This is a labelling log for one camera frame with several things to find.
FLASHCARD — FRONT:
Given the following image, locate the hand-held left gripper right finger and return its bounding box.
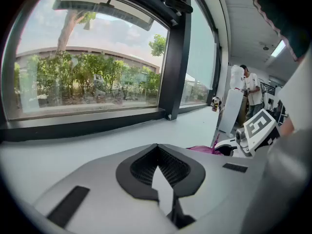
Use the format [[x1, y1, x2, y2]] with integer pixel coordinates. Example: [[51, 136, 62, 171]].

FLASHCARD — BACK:
[[157, 144, 254, 221]]

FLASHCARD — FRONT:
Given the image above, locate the black railing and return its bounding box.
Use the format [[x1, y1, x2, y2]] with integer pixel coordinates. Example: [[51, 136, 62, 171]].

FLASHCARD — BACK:
[[260, 81, 276, 98]]

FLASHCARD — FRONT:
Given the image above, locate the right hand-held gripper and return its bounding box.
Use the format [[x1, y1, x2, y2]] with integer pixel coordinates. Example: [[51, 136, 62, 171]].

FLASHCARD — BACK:
[[214, 108, 281, 157]]

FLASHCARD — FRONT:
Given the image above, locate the white water dispenser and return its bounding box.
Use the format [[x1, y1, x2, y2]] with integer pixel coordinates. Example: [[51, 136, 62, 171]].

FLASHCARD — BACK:
[[217, 88, 244, 135]]

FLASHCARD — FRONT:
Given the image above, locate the purple cloth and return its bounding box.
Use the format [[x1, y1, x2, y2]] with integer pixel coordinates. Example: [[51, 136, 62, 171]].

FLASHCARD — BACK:
[[187, 133, 224, 156]]

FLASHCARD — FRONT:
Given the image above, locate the ceiling light panel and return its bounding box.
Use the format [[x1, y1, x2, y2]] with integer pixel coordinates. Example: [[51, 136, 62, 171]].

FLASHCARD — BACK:
[[270, 39, 286, 58]]

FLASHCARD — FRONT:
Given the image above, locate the large trunk tree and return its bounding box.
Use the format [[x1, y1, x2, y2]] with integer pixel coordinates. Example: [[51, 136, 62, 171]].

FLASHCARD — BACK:
[[56, 8, 98, 56]]

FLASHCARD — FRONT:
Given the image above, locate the green hedge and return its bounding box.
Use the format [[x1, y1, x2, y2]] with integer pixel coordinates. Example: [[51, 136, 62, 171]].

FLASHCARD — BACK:
[[14, 52, 161, 106]]

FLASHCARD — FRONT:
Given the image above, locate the person's right forearm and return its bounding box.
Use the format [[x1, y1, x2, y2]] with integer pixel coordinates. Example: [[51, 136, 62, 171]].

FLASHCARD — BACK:
[[279, 117, 295, 137]]

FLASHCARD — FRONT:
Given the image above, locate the black window frame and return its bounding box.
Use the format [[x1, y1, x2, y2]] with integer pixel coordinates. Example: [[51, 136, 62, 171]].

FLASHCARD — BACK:
[[0, 0, 222, 143]]

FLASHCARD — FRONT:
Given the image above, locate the small leafy tree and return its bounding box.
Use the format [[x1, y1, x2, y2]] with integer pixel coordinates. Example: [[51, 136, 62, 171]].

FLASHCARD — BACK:
[[149, 34, 167, 57]]

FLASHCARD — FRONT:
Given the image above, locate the clear water dispenser bottle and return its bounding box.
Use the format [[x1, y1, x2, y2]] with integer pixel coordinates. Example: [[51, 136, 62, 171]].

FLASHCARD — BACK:
[[230, 64, 245, 91]]

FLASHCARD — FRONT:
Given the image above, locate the green sweatshirt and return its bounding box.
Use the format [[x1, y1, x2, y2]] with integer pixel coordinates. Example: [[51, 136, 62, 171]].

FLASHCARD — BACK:
[[243, 0, 312, 62]]

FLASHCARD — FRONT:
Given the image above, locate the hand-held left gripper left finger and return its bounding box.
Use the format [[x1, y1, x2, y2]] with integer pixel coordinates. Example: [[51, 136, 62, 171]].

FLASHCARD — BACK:
[[34, 144, 180, 234]]

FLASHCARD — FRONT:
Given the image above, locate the black head-mounted camera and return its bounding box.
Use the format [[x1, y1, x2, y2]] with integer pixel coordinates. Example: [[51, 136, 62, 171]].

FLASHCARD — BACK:
[[163, 0, 194, 14]]

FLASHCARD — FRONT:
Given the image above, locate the small dark labelled bottle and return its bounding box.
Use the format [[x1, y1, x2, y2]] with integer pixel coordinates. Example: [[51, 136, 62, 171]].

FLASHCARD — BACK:
[[211, 96, 222, 112]]

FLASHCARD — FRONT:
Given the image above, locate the low brown building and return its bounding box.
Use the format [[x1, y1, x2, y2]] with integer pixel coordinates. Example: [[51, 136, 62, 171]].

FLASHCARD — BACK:
[[16, 46, 160, 74]]

